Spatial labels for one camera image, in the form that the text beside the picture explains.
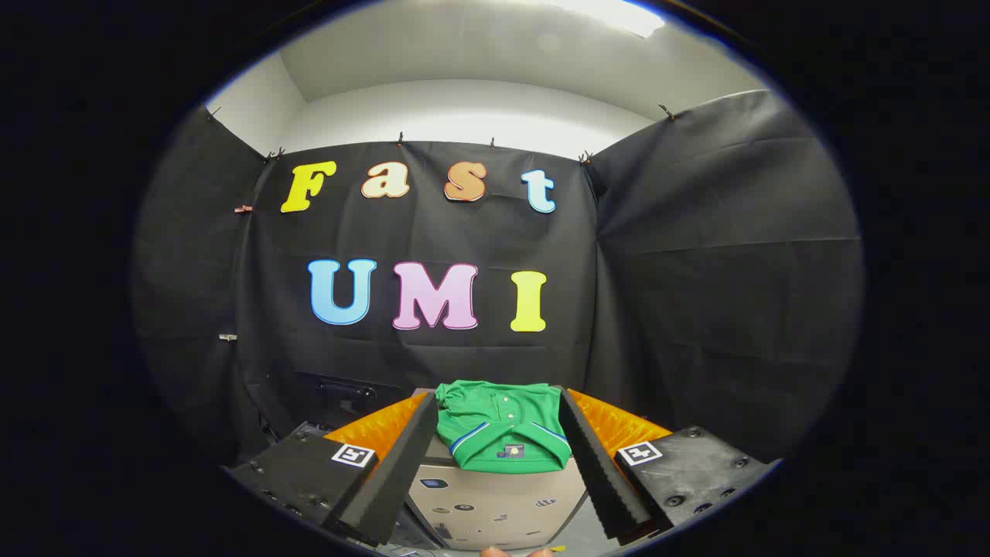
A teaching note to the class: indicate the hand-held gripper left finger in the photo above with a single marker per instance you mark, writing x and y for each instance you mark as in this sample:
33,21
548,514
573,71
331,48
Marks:
402,464

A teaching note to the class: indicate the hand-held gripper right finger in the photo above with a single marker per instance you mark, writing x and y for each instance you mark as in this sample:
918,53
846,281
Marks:
595,464

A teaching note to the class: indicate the green polo shirt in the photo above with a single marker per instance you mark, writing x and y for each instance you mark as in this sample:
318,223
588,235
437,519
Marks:
503,425

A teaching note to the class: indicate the grey cabinet with beige door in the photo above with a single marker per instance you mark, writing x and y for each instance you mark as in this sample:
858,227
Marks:
495,503

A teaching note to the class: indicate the black backdrop cloth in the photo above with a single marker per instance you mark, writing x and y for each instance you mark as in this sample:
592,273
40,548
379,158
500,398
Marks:
464,356

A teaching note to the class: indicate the ceiling light panel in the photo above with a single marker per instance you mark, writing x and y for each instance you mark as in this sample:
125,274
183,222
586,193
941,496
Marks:
619,14

